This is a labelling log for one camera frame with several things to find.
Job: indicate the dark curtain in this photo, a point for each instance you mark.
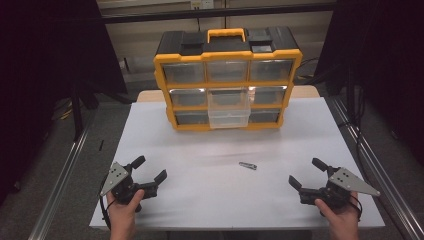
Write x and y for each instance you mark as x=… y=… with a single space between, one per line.
x=33 y=66
x=393 y=50

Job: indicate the black horizontal bar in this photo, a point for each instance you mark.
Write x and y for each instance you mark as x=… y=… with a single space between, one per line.
x=166 y=15

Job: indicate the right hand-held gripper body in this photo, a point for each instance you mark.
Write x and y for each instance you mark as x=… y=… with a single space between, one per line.
x=336 y=190

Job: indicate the person's right hand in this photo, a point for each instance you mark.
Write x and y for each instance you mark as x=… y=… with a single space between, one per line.
x=341 y=218

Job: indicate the black metal stand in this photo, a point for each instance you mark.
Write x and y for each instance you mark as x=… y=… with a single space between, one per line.
x=77 y=113

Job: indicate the yellow black drawer cabinet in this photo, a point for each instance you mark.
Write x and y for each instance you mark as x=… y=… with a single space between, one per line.
x=180 y=41

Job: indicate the small black stick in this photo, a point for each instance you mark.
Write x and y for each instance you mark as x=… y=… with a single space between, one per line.
x=101 y=145

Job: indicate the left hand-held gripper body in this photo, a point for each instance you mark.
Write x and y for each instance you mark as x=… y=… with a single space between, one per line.
x=121 y=186

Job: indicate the person's left hand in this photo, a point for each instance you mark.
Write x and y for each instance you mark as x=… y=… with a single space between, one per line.
x=124 y=211

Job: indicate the white wall outlet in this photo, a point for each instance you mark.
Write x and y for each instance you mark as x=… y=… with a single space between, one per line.
x=201 y=4

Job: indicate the aluminium floor rail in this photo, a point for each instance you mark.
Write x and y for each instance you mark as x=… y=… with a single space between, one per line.
x=376 y=160
x=63 y=180

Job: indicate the grid of clear drawers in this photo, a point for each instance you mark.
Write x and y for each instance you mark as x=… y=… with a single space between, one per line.
x=183 y=72

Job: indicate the clear plastic drawer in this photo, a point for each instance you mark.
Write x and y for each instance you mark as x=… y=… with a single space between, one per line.
x=228 y=116

